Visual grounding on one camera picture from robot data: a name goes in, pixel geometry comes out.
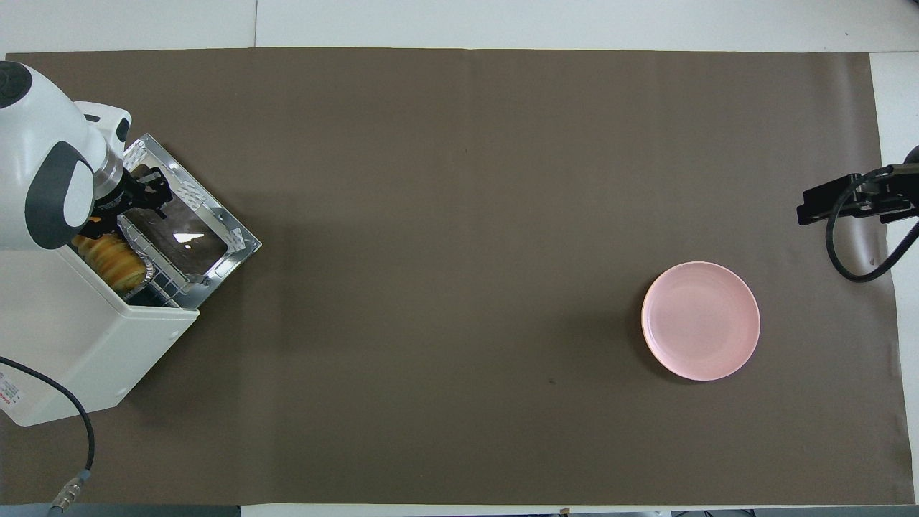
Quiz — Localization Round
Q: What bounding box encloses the brown table mat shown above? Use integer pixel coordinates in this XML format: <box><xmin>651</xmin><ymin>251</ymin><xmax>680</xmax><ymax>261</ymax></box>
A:
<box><xmin>0</xmin><ymin>47</ymin><xmax>916</xmax><ymax>506</ymax></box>

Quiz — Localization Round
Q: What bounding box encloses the aluminium foil tray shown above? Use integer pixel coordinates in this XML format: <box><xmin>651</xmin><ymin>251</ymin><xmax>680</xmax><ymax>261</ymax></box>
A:
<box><xmin>72</xmin><ymin>219</ymin><xmax>157</xmax><ymax>297</ymax></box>

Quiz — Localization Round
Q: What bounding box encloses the sliced golden bread loaf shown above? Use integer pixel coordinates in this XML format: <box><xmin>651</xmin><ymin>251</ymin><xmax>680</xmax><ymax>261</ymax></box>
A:
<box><xmin>72</xmin><ymin>233</ymin><xmax>148</xmax><ymax>293</ymax></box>

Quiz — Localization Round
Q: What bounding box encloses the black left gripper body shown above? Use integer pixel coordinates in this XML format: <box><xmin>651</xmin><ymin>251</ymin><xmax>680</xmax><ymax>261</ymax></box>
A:
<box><xmin>92</xmin><ymin>167</ymin><xmax>173</xmax><ymax>230</ymax></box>

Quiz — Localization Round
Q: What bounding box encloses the cream toaster oven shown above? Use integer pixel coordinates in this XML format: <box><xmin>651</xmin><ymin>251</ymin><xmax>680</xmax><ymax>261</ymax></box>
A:
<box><xmin>0</xmin><ymin>244</ymin><xmax>200</xmax><ymax>427</ymax></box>

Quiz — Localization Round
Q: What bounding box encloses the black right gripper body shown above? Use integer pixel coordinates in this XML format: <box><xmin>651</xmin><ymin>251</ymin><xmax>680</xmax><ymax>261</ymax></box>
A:
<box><xmin>803</xmin><ymin>164</ymin><xmax>919</xmax><ymax>220</ymax></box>

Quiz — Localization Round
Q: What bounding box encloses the metal wire oven rack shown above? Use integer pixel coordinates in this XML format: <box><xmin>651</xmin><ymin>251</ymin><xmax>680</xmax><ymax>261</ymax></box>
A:
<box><xmin>118</xmin><ymin>215</ymin><xmax>210</xmax><ymax>308</ymax></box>

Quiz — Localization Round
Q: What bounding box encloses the pink round plate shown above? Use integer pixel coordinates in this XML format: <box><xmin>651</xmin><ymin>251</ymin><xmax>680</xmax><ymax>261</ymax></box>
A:
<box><xmin>641</xmin><ymin>261</ymin><xmax>761</xmax><ymax>382</ymax></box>

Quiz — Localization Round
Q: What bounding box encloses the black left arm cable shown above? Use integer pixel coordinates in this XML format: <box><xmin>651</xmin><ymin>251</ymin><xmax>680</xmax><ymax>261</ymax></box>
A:
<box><xmin>0</xmin><ymin>355</ymin><xmax>96</xmax><ymax>517</ymax></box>

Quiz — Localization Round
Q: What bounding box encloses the silver glass oven door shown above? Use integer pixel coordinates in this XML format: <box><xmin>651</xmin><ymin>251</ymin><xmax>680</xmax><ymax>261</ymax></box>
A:
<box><xmin>108</xmin><ymin>133</ymin><xmax>262</xmax><ymax>289</ymax></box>

